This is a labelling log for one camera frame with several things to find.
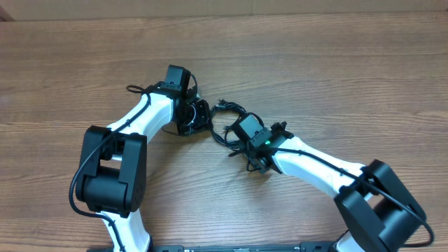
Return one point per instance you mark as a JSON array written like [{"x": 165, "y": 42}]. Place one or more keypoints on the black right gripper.
[{"x": 262, "y": 170}]

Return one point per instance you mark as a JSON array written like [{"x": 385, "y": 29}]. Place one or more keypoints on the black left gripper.
[{"x": 202, "y": 122}]

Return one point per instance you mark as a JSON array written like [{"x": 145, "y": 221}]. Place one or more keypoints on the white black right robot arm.
[{"x": 378, "y": 210}]

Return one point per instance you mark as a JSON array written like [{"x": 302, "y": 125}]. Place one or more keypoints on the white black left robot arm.
[{"x": 110, "y": 181}]

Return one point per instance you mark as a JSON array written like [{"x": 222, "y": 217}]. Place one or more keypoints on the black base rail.
[{"x": 306, "y": 246}]

